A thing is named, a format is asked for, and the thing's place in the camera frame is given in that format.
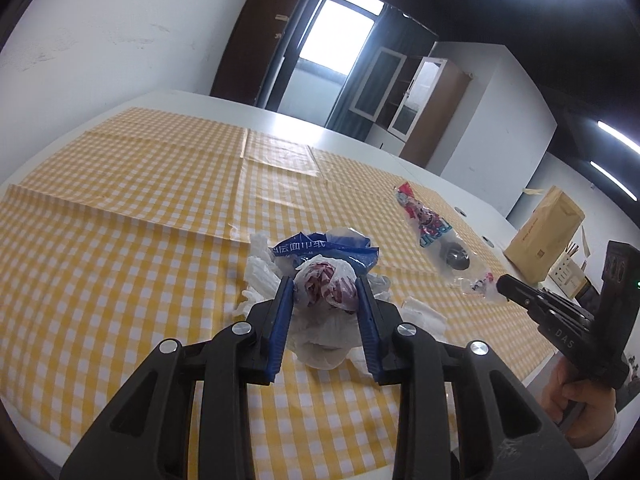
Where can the red patterned clear plastic bag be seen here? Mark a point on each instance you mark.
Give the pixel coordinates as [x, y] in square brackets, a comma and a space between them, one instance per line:
[322, 282]

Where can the yellow checked tablecloth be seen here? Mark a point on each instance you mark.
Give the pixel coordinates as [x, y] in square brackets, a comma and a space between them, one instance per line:
[125, 220]

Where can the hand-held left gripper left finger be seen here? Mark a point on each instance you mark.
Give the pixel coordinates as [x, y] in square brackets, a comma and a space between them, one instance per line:
[281, 330]

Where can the long clear printed snack wrapper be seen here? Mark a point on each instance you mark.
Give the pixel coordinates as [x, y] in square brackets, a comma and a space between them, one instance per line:
[425, 220]

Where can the blue plastic wrapper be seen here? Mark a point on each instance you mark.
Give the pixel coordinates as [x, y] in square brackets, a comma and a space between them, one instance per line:
[345, 250]

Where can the white box with chopsticks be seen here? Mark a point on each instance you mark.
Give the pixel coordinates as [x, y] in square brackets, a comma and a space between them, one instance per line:
[567, 272]

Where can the dark round object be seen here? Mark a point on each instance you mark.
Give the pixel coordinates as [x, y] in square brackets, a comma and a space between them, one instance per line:
[453, 256]

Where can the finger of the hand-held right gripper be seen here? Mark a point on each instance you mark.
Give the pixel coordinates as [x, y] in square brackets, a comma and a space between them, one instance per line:
[530, 299]

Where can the brown paper bag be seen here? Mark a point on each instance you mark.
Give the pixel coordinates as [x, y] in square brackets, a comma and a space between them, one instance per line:
[545, 232]

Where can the person's right forearm white sleeve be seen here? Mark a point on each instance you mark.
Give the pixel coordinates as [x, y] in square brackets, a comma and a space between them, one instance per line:
[607, 452]

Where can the long ceiling light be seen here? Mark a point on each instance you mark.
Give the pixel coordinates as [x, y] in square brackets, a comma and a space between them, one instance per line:
[607, 176]
[620, 135]

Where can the bright window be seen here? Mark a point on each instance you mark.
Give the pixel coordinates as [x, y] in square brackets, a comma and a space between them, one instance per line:
[327, 35]

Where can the glass door cabinet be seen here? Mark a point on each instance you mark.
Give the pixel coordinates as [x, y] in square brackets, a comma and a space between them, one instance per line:
[400, 100]

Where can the white tissue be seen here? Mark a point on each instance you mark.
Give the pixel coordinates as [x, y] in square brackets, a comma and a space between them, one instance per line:
[320, 340]

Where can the person's right hand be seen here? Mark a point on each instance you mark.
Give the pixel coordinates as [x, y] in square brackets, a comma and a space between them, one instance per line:
[585, 417]

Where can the dark curtain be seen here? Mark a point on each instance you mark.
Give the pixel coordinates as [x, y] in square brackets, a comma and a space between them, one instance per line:
[365, 75]

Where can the dark brown wardrobe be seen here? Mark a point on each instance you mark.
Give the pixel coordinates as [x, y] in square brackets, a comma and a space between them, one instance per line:
[250, 35]

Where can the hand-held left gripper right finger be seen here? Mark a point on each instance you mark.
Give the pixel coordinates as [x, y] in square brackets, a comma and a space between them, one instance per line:
[367, 330]

